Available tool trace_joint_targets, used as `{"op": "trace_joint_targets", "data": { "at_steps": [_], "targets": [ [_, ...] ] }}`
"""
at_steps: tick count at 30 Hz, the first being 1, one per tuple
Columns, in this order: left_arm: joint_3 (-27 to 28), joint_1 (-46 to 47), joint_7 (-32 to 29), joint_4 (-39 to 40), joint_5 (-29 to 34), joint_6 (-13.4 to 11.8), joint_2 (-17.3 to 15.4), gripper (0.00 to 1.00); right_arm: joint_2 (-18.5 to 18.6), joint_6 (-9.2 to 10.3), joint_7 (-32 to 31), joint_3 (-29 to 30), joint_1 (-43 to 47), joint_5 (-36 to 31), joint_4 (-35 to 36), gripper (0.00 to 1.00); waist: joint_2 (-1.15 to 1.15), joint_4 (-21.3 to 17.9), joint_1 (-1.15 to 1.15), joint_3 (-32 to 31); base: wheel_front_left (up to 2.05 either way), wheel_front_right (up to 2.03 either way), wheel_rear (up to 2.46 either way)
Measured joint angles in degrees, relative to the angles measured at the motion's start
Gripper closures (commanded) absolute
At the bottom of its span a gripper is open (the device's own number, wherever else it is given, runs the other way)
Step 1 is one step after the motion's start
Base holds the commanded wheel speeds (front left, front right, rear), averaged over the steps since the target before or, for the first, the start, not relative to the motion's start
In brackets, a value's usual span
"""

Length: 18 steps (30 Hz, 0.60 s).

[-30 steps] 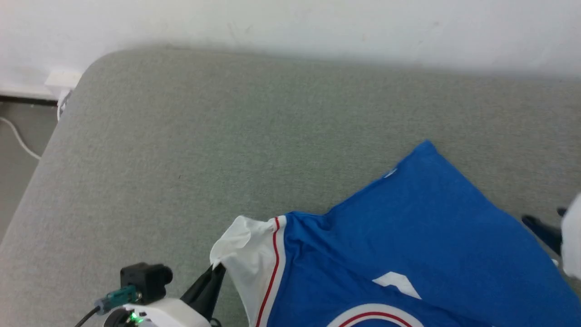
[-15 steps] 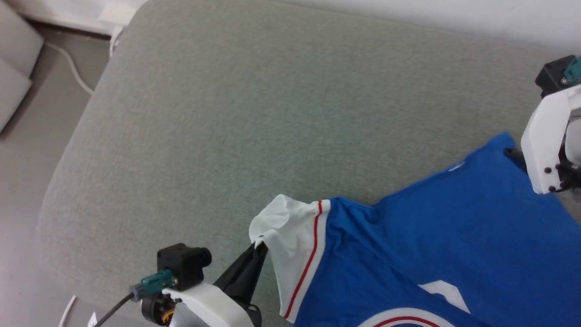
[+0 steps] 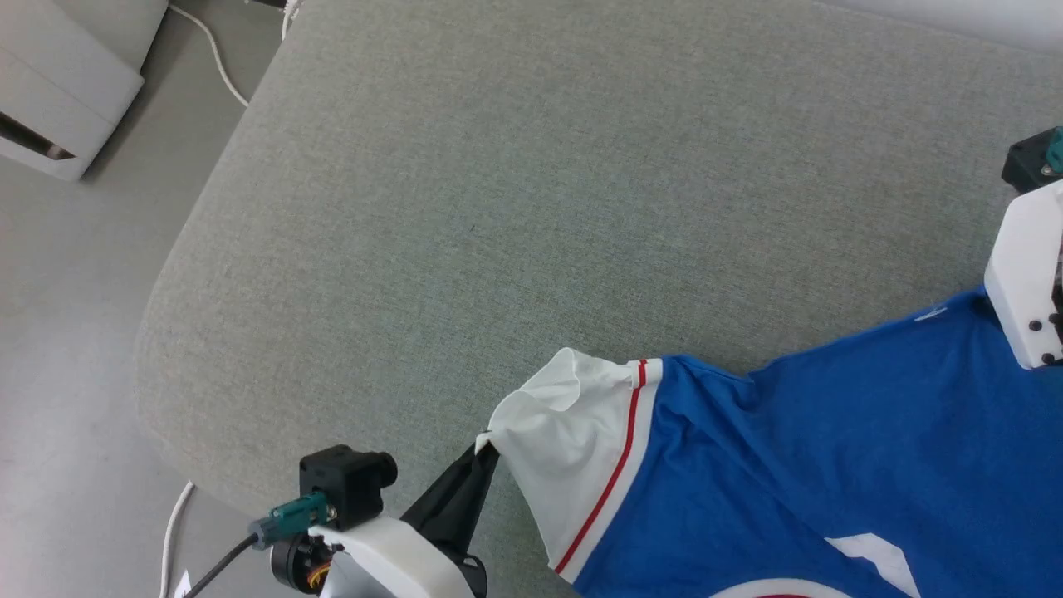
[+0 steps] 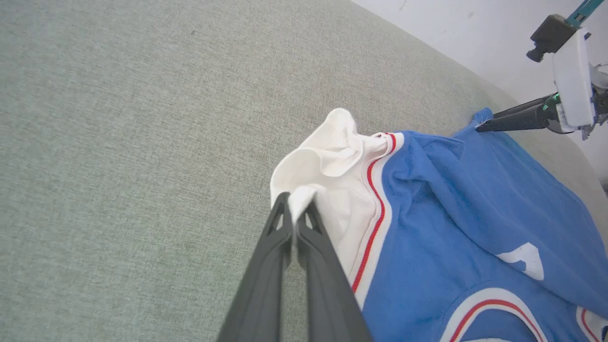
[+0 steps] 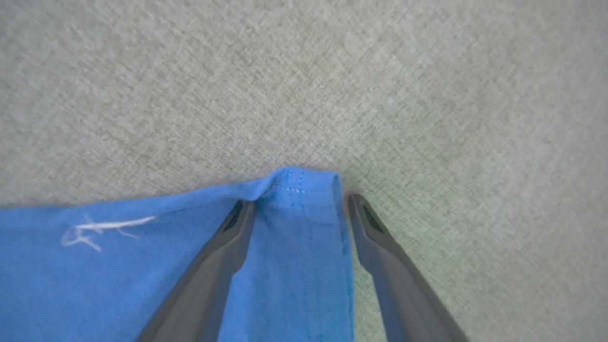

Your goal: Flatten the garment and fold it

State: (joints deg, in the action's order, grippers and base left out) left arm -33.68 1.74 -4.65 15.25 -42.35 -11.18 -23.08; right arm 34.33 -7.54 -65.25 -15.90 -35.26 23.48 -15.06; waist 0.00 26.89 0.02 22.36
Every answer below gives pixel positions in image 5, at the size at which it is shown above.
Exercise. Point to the grey fabric sofa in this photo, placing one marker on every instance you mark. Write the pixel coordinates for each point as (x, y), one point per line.
(332, 85)

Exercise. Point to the blue garment with white trim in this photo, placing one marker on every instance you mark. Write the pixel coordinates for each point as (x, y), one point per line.
(118, 275)

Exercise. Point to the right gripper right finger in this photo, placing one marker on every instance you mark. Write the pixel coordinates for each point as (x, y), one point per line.
(403, 285)

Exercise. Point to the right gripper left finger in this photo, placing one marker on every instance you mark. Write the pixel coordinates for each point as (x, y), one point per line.
(204, 285)

